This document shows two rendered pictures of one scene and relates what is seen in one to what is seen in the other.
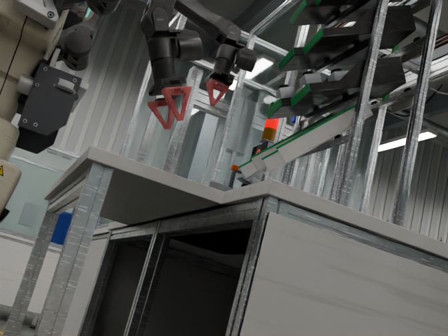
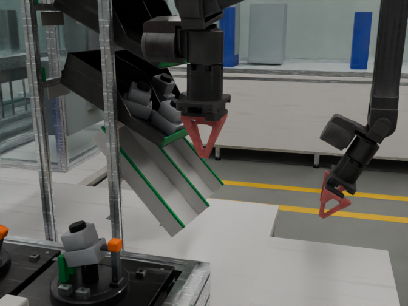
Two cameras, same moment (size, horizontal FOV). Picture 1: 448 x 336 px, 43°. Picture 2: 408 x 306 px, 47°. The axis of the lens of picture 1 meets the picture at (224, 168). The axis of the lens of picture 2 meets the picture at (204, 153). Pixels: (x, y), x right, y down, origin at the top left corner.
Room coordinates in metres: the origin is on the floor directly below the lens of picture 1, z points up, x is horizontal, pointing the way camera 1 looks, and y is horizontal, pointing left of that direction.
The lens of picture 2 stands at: (2.33, 0.51, 1.45)
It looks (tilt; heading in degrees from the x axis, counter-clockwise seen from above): 16 degrees down; 215
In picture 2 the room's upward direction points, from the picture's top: straight up
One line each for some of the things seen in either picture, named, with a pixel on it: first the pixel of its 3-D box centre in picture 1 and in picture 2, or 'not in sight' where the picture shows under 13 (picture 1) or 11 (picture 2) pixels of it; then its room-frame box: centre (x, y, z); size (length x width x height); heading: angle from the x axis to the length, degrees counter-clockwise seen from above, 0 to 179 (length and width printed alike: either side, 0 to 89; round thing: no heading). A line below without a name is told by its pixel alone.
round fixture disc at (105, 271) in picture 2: not in sight; (90, 285); (1.83, -0.08, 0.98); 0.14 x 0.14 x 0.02
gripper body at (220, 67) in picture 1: (221, 72); (204, 86); (1.72, 0.09, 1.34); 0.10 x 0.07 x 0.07; 19
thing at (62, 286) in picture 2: not in sight; (65, 289); (1.88, -0.09, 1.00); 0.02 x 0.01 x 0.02; 110
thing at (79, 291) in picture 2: not in sight; (82, 293); (1.87, -0.05, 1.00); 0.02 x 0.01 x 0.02; 110
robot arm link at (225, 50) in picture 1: (227, 55); (201, 46); (1.72, 0.08, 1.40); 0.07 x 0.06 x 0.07; 101
